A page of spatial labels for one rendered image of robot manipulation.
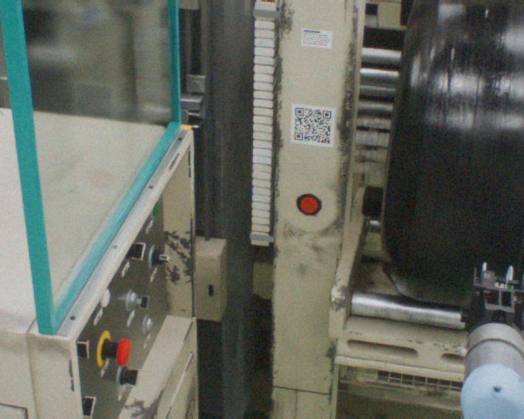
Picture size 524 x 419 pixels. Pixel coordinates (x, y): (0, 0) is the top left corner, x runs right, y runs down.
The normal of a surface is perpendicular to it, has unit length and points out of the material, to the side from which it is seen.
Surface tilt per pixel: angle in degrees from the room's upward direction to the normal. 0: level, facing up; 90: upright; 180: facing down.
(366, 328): 0
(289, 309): 90
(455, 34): 29
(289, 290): 90
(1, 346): 90
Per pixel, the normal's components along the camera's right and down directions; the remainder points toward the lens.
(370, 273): 0.02, -0.85
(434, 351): -0.21, 0.51
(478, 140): -0.18, 0.07
